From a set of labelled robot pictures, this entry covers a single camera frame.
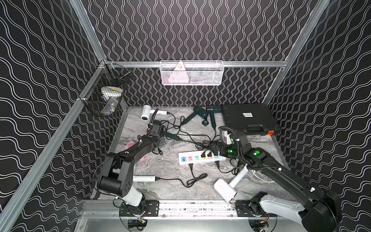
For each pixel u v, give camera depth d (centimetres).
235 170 86
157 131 73
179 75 90
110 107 81
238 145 59
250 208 67
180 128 106
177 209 76
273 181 57
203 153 89
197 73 127
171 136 102
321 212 38
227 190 77
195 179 84
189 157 90
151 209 74
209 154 90
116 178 45
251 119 106
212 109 113
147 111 109
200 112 112
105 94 81
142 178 82
